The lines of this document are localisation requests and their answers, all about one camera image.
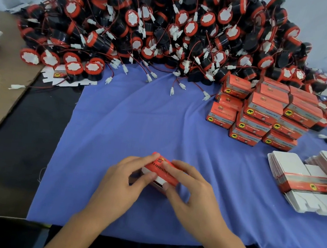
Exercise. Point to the pile of black red buzzers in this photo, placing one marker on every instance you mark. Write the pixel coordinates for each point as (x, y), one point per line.
(171, 21)

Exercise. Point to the person's right hand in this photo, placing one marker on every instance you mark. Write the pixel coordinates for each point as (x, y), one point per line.
(198, 205)

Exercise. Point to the person's left forearm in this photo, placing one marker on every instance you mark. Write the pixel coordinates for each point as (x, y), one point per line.
(73, 240)

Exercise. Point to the blue cloth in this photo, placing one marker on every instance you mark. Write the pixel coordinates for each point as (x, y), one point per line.
(103, 126)

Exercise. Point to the orange white paper box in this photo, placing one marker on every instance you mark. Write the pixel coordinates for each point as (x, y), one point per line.
(253, 124)
(229, 100)
(221, 115)
(290, 127)
(238, 84)
(244, 136)
(304, 93)
(280, 141)
(263, 107)
(303, 111)
(160, 169)
(274, 88)

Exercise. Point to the person's left hand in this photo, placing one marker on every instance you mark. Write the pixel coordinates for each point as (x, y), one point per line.
(118, 191)

